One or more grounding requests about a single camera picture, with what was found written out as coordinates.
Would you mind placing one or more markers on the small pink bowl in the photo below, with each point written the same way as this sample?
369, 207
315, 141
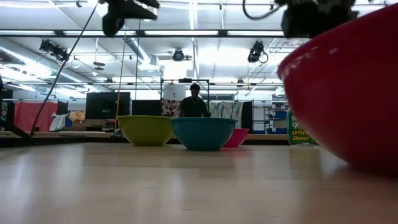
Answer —
237, 137

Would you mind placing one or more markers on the patterned cloth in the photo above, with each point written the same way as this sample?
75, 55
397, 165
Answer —
170, 108

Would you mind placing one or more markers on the person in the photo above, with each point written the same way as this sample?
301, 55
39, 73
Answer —
193, 105

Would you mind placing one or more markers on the teal bowl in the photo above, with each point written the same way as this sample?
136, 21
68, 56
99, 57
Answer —
202, 133

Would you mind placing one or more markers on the black ceiling light cluster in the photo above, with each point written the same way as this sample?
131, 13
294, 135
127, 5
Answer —
53, 49

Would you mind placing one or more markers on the red cloth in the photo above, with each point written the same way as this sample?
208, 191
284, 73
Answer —
32, 115

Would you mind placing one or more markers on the black monitor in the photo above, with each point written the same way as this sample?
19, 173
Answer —
107, 105

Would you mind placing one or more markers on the black ceiling camera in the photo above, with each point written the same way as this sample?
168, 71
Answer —
256, 52

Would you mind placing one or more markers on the yellow pole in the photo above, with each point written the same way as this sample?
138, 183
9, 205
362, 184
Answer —
120, 81

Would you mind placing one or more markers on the blue storage shelf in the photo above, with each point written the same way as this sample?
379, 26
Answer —
275, 116

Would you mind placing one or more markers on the yellow-green bowl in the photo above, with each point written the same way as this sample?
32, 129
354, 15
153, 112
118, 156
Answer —
145, 130

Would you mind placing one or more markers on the green all-purpose cleaner bottle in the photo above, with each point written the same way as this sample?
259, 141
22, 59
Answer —
299, 130

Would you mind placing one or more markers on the large red bowl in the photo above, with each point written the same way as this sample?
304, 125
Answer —
351, 93

